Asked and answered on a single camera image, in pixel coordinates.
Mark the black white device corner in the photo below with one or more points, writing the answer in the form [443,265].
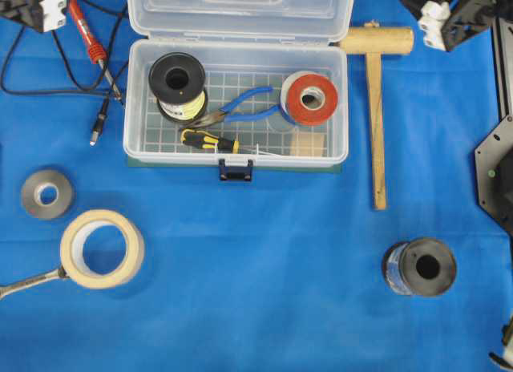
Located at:
[504,361]

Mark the grey tape roll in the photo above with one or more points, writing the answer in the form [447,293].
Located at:
[47,194]

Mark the black wire spool blue label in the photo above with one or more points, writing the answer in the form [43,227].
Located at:
[424,267]

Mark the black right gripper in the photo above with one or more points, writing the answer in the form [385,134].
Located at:
[446,25]

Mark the red soldering iron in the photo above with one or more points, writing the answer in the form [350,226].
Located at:
[95,50]

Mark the beige masking tape roll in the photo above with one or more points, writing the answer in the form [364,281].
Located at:
[101,249]

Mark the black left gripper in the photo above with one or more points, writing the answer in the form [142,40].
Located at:
[40,15]

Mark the small wooden block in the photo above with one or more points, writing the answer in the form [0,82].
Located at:
[307,144]

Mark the wooden mallet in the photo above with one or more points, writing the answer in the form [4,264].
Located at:
[373,41]

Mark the clear plastic tool box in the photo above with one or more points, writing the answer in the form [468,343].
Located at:
[242,45]

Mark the blue table cloth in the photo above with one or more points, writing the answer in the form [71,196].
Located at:
[281,274]

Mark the red tape roll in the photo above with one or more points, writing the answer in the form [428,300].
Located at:
[308,98]

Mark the black yellow screwdriver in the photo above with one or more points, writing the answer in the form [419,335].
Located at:
[205,141]

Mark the silver wrench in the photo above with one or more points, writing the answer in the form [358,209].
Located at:
[56,274]

